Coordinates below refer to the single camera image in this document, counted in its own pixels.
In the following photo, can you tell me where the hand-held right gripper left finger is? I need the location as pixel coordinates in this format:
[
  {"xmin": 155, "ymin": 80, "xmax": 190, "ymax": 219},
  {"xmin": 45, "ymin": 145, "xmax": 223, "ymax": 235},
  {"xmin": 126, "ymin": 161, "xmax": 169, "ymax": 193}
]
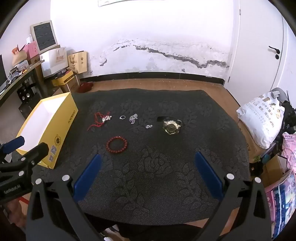
[{"xmin": 25, "ymin": 153, "xmax": 102, "ymax": 241}]

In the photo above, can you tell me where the red cloth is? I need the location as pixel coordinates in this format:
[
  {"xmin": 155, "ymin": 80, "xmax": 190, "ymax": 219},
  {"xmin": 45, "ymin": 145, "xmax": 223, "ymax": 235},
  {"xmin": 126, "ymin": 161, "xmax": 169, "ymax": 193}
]
[{"xmin": 77, "ymin": 83, "xmax": 93, "ymax": 94}]

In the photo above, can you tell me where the white door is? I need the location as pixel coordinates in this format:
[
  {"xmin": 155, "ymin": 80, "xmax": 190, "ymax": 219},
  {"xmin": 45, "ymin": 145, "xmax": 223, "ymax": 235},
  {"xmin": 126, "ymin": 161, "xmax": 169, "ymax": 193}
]
[{"xmin": 239, "ymin": 0, "xmax": 296, "ymax": 109}]

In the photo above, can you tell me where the white printed sack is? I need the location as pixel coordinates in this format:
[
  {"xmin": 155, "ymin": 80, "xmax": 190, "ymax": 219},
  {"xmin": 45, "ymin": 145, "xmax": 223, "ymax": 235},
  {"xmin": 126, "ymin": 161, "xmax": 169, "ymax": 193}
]
[{"xmin": 236, "ymin": 91, "xmax": 285, "ymax": 149}]

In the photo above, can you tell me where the white framed monitor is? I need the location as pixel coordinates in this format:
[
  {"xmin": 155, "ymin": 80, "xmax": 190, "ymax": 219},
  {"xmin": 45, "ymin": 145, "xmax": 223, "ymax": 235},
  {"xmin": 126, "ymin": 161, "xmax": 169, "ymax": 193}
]
[{"xmin": 30, "ymin": 20, "xmax": 58, "ymax": 52}]

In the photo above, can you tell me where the pink plastic package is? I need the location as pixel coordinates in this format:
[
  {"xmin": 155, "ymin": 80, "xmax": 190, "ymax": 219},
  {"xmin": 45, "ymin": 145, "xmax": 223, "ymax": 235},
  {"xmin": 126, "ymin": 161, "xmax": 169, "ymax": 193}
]
[{"xmin": 281, "ymin": 132, "xmax": 296, "ymax": 175}]

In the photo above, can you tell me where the gold wristwatch black strap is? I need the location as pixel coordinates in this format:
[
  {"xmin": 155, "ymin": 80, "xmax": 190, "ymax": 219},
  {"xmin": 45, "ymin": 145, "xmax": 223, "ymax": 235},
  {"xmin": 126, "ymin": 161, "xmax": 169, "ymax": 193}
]
[{"xmin": 157, "ymin": 116, "xmax": 183, "ymax": 135}]

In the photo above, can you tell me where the brown cardboard box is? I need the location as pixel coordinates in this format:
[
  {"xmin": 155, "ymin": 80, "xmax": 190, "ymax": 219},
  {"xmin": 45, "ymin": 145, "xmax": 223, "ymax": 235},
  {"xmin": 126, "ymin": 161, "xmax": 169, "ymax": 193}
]
[{"xmin": 237, "ymin": 118, "xmax": 269, "ymax": 158}]

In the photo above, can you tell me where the brown gift bag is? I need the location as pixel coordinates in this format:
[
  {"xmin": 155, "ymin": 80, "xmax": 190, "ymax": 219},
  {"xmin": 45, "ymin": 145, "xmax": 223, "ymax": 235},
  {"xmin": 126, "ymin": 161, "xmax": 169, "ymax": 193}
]
[{"xmin": 67, "ymin": 51, "xmax": 88, "ymax": 74}]

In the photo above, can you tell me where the black speaker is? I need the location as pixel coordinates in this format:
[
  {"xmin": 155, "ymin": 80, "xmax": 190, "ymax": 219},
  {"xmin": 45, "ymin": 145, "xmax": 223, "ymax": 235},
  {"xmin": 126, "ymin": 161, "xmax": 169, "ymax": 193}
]
[{"xmin": 16, "ymin": 84, "xmax": 36, "ymax": 103}]

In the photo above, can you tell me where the black floral mat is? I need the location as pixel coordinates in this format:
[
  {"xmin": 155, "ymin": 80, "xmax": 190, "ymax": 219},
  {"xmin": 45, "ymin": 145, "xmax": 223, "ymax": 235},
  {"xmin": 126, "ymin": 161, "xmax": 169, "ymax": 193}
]
[{"xmin": 35, "ymin": 88, "xmax": 251, "ymax": 227}]

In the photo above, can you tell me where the yellow flat carton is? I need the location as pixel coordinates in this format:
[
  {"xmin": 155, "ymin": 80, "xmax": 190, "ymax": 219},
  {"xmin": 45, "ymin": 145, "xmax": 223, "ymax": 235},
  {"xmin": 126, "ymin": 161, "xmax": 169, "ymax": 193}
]
[{"xmin": 51, "ymin": 70, "xmax": 80, "ymax": 88}]

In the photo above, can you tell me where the white gift bag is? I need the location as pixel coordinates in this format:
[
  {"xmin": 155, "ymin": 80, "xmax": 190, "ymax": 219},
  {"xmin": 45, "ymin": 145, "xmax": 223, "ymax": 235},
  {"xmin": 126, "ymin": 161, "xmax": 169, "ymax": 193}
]
[{"xmin": 39, "ymin": 47, "xmax": 69, "ymax": 78}]

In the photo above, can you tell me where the pink box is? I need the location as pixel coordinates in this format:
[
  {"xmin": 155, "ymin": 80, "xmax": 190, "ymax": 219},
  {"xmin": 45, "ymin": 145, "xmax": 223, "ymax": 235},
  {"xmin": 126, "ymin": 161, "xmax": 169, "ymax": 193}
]
[{"xmin": 23, "ymin": 42, "xmax": 40, "ymax": 60}]

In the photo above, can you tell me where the dark desk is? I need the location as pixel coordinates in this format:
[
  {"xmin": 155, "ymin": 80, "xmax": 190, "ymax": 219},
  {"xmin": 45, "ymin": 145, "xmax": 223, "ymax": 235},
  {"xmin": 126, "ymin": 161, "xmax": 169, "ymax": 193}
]
[{"xmin": 0, "ymin": 60, "xmax": 45, "ymax": 107}]

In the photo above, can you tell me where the pink and blue packet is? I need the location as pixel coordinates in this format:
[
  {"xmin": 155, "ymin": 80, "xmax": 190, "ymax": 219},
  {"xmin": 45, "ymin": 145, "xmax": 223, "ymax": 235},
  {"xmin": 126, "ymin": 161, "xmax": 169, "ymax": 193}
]
[{"xmin": 265, "ymin": 170, "xmax": 296, "ymax": 240}]

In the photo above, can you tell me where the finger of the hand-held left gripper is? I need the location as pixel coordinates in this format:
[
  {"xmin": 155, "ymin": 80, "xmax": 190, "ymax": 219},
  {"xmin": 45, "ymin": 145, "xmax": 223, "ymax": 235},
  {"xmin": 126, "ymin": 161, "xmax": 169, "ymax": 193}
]
[
  {"xmin": 0, "ymin": 142, "xmax": 50, "ymax": 173},
  {"xmin": 0, "ymin": 136, "xmax": 25, "ymax": 155}
]

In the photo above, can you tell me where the red string necklace silver pendant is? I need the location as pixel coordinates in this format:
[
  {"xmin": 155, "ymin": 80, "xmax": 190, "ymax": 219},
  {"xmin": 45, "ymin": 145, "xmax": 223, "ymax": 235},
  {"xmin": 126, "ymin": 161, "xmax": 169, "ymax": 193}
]
[{"xmin": 87, "ymin": 112, "xmax": 113, "ymax": 131}]

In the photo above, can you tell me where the yellow cardboard box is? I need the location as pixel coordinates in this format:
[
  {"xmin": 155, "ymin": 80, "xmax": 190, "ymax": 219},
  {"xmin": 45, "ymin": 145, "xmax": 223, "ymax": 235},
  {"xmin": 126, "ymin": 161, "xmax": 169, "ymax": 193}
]
[{"xmin": 16, "ymin": 92, "xmax": 79, "ymax": 169}]

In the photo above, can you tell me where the black door handle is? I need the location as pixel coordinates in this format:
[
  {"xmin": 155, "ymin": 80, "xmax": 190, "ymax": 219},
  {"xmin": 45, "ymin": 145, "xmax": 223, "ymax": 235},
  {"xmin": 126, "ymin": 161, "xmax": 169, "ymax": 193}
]
[{"xmin": 268, "ymin": 46, "xmax": 281, "ymax": 60}]

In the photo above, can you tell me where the tan tote bag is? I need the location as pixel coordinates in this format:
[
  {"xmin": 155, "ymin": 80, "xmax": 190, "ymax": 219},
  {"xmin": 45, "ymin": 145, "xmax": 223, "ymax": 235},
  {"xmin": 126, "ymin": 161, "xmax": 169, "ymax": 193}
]
[{"xmin": 12, "ymin": 45, "xmax": 29, "ymax": 67}]

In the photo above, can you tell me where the red bead bracelet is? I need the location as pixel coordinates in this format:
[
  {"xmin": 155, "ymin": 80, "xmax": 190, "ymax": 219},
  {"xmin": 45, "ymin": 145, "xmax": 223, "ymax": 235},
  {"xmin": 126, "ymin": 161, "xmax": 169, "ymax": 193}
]
[{"xmin": 106, "ymin": 136, "xmax": 128, "ymax": 153}]

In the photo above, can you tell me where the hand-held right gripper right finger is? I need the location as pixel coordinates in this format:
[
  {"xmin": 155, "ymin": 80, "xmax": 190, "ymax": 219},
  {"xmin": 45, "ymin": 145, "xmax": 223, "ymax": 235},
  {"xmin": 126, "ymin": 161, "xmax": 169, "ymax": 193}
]
[{"xmin": 194, "ymin": 151, "xmax": 272, "ymax": 241}]

